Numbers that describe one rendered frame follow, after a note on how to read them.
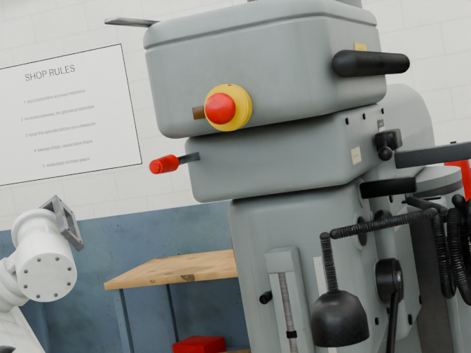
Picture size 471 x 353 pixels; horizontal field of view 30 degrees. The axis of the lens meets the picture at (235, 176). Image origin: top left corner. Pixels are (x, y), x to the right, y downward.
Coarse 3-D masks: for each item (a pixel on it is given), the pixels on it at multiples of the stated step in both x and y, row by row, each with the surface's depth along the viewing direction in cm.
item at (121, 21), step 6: (108, 18) 111; (114, 18) 111; (120, 18) 112; (126, 18) 113; (132, 18) 115; (108, 24) 112; (114, 24) 113; (120, 24) 114; (126, 24) 115; (132, 24) 116; (138, 24) 117; (144, 24) 119; (150, 24) 120
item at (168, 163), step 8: (152, 160) 114; (160, 160) 113; (168, 160) 115; (176, 160) 117; (184, 160) 121; (192, 160) 124; (152, 168) 113; (160, 168) 113; (168, 168) 115; (176, 168) 117
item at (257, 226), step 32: (288, 192) 128; (320, 192) 126; (352, 192) 129; (256, 224) 128; (288, 224) 127; (320, 224) 125; (352, 224) 127; (256, 256) 129; (320, 256) 126; (352, 256) 127; (256, 288) 130; (320, 288) 126; (352, 288) 127; (256, 320) 131; (384, 320) 138; (256, 352) 132; (320, 352) 127; (352, 352) 127
